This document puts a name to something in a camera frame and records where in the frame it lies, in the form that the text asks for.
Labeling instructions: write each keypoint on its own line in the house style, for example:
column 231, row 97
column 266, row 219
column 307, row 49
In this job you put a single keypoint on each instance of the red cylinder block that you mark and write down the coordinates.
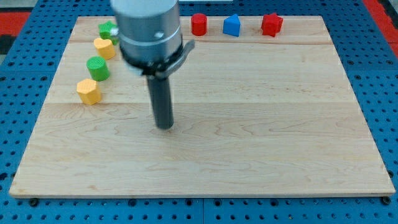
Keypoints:
column 199, row 24

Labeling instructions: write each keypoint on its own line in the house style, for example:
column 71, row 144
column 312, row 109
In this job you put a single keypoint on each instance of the green star block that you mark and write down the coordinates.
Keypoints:
column 108, row 30

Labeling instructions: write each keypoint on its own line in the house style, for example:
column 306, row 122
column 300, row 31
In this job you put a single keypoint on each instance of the yellow heart block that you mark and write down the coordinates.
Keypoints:
column 104, row 48

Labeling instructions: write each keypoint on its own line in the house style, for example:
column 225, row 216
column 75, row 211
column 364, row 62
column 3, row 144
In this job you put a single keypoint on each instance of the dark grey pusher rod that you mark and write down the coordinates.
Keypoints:
column 161, row 101

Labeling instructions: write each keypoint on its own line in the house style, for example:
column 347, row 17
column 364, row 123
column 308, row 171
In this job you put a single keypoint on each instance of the red star block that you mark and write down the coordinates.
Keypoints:
column 271, row 24

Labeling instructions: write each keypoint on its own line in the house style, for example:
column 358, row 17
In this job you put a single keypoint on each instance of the wooden board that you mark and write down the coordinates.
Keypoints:
column 255, row 117

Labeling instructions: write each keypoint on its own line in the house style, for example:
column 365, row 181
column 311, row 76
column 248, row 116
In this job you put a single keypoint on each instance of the green cylinder block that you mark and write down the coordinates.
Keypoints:
column 97, row 68

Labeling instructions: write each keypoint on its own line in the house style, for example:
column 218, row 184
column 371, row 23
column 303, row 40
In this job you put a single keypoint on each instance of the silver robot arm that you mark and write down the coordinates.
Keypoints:
column 150, row 39

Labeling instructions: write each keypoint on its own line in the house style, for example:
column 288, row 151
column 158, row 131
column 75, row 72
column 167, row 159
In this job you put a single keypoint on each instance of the yellow hexagon block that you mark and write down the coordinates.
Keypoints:
column 89, row 92

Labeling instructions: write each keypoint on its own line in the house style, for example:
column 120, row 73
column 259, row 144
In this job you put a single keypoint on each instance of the black clamp with lever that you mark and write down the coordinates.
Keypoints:
column 163, row 68

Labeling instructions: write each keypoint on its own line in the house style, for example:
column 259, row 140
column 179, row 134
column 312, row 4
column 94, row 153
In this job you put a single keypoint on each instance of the blue triangle block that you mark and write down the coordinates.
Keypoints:
column 231, row 25

